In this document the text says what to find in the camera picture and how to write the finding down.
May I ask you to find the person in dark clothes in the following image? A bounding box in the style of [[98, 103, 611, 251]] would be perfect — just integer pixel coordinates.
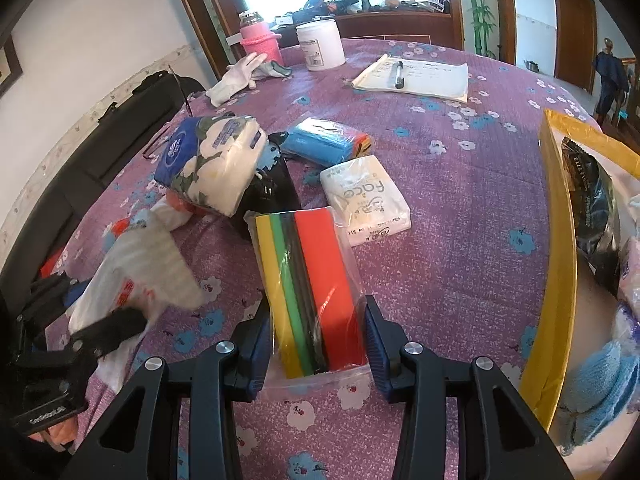
[[592, 37, 629, 126]]

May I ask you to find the colourful sponge pack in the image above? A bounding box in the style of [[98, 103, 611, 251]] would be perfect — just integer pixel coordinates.
[[244, 207, 369, 401]]

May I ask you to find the blue towel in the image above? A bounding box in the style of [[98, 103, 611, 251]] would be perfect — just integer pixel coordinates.
[[556, 340, 639, 455]]

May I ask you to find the pink tissue pack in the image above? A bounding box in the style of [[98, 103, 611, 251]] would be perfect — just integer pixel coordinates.
[[617, 236, 640, 318]]

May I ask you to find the white plastic bag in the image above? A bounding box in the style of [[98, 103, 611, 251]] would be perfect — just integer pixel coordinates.
[[67, 209, 206, 394]]

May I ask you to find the black pen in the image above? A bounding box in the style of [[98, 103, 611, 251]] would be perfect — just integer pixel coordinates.
[[395, 61, 405, 89]]

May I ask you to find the white Face tissue pack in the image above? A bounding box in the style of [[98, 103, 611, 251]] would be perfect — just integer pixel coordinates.
[[320, 155, 411, 246]]

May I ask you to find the blue white tissue pack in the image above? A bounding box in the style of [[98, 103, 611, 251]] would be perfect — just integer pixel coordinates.
[[154, 115, 267, 218]]

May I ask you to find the paper notepad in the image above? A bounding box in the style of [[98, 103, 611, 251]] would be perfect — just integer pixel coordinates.
[[352, 54, 469, 103]]

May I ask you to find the yellow cardboard box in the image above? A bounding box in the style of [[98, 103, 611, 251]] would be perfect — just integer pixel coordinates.
[[520, 110, 639, 479]]

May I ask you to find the black foil bag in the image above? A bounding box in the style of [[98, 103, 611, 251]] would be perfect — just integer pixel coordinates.
[[561, 136, 620, 295]]

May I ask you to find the blue sponge pack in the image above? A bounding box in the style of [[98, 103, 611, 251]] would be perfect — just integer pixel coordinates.
[[280, 117, 373, 168]]

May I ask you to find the white plastic jar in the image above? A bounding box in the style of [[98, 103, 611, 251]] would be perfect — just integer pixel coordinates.
[[296, 20, 346, 72]]

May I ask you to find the framed wall picture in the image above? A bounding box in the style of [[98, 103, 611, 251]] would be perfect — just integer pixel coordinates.
[[0, 36, 23, 96]]

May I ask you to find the purple floral tablecloth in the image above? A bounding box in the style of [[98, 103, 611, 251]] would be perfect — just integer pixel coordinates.
[[44, 37, 601, 480]]

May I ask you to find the pink water bottle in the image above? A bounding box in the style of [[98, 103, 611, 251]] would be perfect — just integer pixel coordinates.
[[239, 11, 283, 65]]

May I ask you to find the black sofa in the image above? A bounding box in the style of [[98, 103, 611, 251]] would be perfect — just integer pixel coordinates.
[[1, 70, 204, 315]]

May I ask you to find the brown wooden door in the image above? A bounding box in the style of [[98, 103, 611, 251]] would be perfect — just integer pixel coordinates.
[[554, 0, 597, 93]]

